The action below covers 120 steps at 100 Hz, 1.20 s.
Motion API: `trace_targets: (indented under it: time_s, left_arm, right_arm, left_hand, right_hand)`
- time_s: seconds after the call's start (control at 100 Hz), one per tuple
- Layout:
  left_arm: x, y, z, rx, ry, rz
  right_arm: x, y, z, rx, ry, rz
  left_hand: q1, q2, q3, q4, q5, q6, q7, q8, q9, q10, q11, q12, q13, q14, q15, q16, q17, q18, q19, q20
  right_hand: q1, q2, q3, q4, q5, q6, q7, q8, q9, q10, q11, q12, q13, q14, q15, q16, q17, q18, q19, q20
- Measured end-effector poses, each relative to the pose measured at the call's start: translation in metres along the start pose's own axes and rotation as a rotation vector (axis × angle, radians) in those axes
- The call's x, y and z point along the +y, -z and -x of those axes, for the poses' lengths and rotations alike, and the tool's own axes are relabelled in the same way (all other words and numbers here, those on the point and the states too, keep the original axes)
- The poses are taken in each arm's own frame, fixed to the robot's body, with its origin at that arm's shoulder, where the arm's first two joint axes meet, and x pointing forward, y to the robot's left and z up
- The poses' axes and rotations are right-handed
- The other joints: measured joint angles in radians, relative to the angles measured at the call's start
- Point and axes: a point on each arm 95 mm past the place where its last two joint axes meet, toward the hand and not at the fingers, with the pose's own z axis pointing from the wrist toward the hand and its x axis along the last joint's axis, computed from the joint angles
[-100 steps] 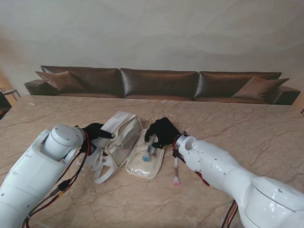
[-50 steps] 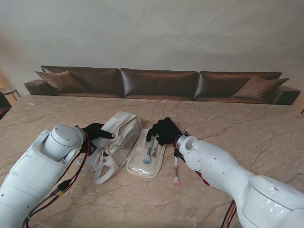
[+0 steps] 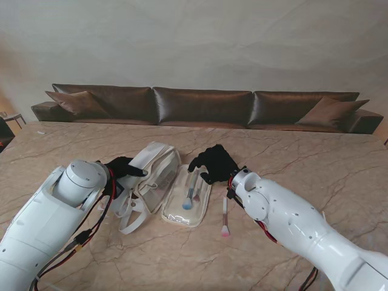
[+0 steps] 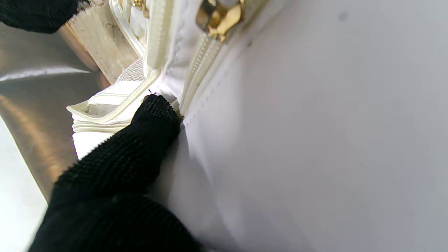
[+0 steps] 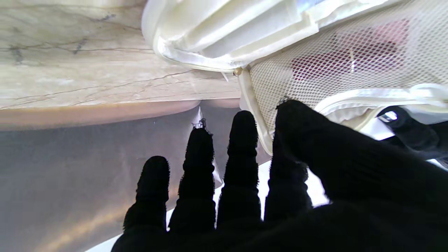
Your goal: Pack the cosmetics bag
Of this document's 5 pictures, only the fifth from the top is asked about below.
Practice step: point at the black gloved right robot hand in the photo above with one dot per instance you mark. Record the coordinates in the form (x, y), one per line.
(367, 182)

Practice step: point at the cream fabric cosmetics bag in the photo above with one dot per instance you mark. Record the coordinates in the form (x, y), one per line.
(227, 31)

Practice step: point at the red rectangular cosmetics box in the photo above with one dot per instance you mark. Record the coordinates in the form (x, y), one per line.
(332, 63)

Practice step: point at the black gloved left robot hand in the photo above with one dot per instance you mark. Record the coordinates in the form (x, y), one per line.
(416, 134)

